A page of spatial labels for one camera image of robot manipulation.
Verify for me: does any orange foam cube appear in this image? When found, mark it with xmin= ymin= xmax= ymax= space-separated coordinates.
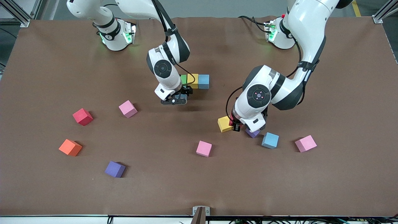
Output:
xmin=58 ymin=139 xmax=83 ymax=157

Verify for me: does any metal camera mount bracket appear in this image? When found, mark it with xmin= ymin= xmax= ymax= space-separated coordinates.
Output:
xmin=191 ymin=206 xmax=210 ymax=224

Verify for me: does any aluminium frame post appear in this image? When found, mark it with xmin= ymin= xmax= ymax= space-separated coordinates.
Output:
xmin=0 ymin=0 xmax=42 ymax=28
xmin=372 ymin=0 xmax=398 ymax=24

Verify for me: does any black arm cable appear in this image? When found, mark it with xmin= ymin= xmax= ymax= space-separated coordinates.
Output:
xmin=152 ymin=0 xmax=196 ymax=78
xmin=225 ymin=39 xmax=311 ymax=122

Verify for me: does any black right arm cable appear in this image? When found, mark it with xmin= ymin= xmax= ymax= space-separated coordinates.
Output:
xmin=152 ymin=0 xmax=196 ymax=78

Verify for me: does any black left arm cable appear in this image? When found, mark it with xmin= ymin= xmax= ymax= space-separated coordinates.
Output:
xmin=225 ymin=39 xmax=311 ymax=122

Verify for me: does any black base cable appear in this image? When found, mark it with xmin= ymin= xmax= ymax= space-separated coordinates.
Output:
xmin=238 ymin=16 xmax=269 ymax=33

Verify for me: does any pink foam cube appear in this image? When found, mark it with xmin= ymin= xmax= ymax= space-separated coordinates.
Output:
xmin=118 ymin=100 xmax=138 ymax=119
xmin=294 ymin=135 xmax=317 ymax=153
xmin=196 ymin=141 xmax=212 ymax=157

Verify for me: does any brown table cover sheet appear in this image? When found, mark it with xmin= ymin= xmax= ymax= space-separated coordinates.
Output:
xmin=0 ymin=16 xmax=398 ymax=217

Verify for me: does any yellow foam cube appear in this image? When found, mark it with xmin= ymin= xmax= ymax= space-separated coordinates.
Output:
xmin=217 ymin=116 xmax=233 ymax=133
xmin=187 ymin=74 xmax=199 ymax=89

